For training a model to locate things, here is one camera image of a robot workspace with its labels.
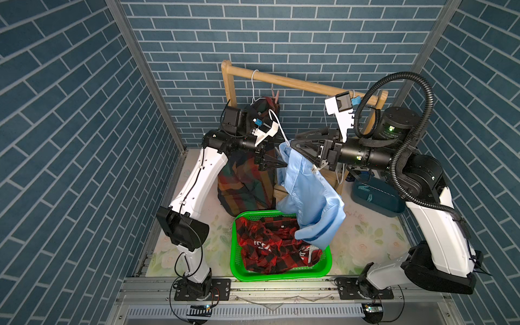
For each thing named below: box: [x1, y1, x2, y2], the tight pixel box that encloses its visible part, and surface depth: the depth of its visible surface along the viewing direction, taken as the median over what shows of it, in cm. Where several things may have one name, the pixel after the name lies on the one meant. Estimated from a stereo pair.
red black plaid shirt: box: [235, 215, 323, 275], surface depth 78 cm
